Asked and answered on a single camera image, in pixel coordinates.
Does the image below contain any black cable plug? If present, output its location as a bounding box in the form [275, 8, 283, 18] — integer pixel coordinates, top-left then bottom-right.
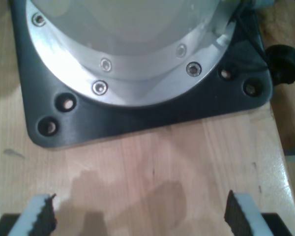
[264, 44, 295, 86]

